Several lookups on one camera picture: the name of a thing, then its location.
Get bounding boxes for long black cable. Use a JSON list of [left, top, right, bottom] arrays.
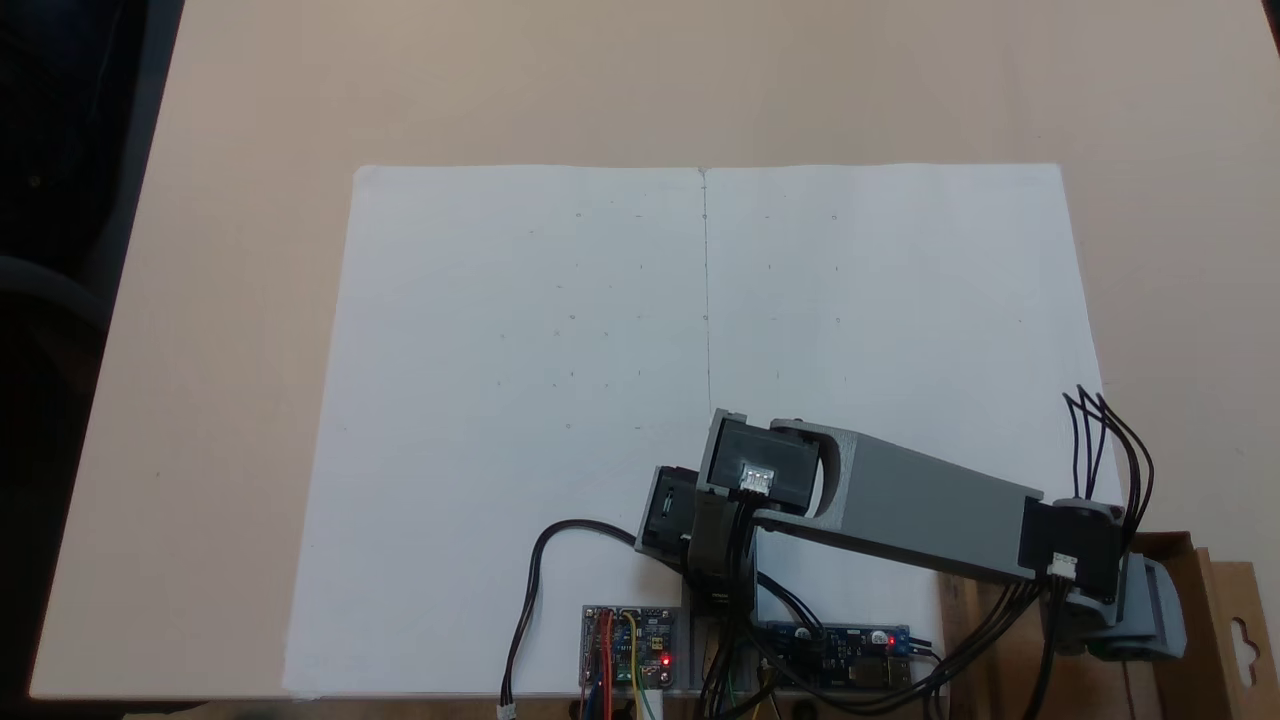
[[753, 570, 831, 643]]

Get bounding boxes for white paper sheet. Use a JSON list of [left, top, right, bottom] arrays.
[[283, 165, 713, 699], [700, 163, 1129, 693]]

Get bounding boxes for brown cardboard box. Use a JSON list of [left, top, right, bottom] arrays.
[[938, 532, 1263, 720]]

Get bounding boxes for thick black power cable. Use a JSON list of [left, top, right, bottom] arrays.
[[498, 519, 646, 719]]

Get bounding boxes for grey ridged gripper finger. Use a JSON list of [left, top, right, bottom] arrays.
[[1113, 553, 1192, 662]]

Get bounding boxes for yellow wire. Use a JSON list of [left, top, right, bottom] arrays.
[[620, 612, 663, 720]]

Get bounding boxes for blue circuit board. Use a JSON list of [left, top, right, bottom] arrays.
[[765, 622, 914, 693]]

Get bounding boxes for circuit board with coloured wires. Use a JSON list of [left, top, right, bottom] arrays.
[[580, 605, 693, 693]]

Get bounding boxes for red wire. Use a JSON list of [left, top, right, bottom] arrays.
[[596, 612, 615, 720]]

